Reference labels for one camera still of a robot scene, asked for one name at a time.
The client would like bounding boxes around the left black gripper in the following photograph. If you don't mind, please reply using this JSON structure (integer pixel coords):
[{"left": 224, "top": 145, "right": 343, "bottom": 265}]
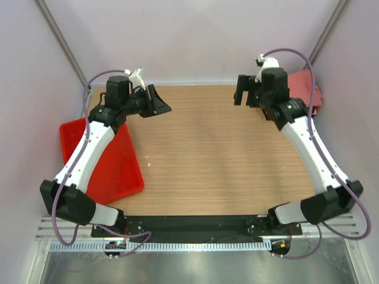
[{"left": 121, "top": 85, "right": 172, "bottom": 118}]

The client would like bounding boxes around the pink t shirt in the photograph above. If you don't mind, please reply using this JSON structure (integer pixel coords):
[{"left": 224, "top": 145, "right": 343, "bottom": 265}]
[{"left": 288, "top": 69, "right": 323, "bottom": 115}]

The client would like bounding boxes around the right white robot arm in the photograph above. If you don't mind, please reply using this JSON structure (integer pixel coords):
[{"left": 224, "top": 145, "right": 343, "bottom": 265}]
[{"left": 233, "top": 67, "right": 363, "bottom": 234}]

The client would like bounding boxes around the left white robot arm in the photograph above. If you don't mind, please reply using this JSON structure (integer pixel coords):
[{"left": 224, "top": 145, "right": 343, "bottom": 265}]
[{"left": 40, "top": 69, "right": 172, "bottom": 237}]

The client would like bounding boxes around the red plastic tray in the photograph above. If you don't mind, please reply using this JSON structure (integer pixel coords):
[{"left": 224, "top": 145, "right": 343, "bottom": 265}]
[{"left": 60, "top": 118, "right": 144, "bottom": 204}]

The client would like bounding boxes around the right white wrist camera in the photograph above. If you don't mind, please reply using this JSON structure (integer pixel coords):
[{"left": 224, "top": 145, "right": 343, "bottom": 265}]
[{"left": 255, "top": 54, "right": 279, "bottom": 83}]

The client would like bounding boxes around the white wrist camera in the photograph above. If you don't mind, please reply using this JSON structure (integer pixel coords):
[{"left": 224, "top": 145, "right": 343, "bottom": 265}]
[
  {"left": 124, "top": 68, "right": 146, "bottom": 91},
  {"left": 255, "top": 54, "right": 279, "bottom": 83}
]

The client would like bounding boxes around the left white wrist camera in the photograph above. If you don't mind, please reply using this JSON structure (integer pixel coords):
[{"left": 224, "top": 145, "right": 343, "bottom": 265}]
[{"left": 124, "top": 68, "right": 146, "bottom": 91}]

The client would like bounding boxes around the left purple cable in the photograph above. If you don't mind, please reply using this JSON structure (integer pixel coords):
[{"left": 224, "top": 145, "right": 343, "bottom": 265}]
[{"left": 52, "top": 69, "right": 152, "bottom": 257}]

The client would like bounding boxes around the purple cable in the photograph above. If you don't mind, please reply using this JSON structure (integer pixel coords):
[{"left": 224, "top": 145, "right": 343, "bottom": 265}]
[
  {"left": 52, "top": 69, "right": 152, "bottom": 257},
  {"left": 263, "top": 48, "right": 371, "bottom": 260}
]

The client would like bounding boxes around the right aluminium frame post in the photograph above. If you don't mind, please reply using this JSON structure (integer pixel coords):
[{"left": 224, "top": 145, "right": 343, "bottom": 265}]
[{"left": 309, "top": 0, "right": 351, "bottom": 64}]

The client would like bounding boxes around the aluminium frame post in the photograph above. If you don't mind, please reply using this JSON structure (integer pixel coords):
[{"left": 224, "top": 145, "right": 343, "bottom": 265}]
[
  {"left": 34, "top": 0, "right": 88, "bottom": 87},
  {"left": 309, "top": 0, "right": 351, "bottom": 64}
]

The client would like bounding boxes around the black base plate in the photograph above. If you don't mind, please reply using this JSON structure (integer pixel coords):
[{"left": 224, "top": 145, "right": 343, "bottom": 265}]
[{"left": 107, "top": 215, "right": 303, "bottom": 244}]

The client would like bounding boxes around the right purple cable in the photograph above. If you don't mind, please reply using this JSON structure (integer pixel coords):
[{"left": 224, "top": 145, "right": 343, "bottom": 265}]
[{"left": 263, "top": 48, "right": 371, "bottom": 260}]

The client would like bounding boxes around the left aluminium frame post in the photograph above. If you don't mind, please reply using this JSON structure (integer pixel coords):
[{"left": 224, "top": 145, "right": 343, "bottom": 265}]
[{"left": 34, "top": 0, "right": 88, "bottom": 87}]

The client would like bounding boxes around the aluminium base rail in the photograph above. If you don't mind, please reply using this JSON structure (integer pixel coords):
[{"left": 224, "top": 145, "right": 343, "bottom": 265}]
[{"left": 35, "top": 214, "right": 359, "bottom": 241}]

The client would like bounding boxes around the slotted cable duct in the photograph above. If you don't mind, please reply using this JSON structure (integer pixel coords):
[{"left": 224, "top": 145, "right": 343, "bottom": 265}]
[{"left": 49, "top": 240, "right": 271, "bottom": 253}]

